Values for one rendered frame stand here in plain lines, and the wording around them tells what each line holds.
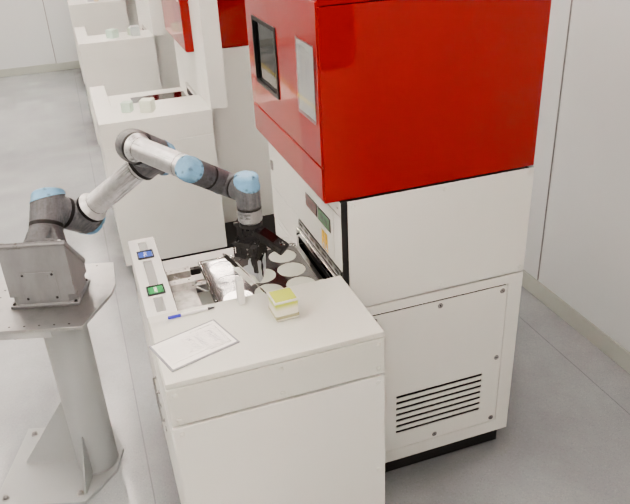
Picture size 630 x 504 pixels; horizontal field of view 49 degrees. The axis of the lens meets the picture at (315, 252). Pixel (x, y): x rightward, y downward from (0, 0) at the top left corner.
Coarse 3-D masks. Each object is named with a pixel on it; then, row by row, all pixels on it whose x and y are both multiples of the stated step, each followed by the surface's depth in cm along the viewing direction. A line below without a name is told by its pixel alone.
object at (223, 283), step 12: (204, 264) 250; (216, 264) 250; (228, 264) 249; (240, 264) 249; (276, 264) 248; (216, 276) 242; (228, 276) 242; (276, 276) 240; (300, 276) 240; (312, 276) 239; (216, 288) 235; (228, 288) 235; (252, 288) 234
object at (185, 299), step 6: (174, 294) 237; (180, 294) 236; (186, 294) 236; (192, 294) 236; (180, 300) 233; (186, 300) 233; (192, 300) 233; (198, 300) 232; (180, 306) 230; (186, 306) 229; (192, 306) 229
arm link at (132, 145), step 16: (128, 144) 221; (144, 144) 218; (160, 144) 217; (128, 160) 229; (144, 160) 217; (160, 160) 211; (176, 160) 206; (192, 160) 200; (176, 176) 209; (192, 176) 201; (208, 176) 205
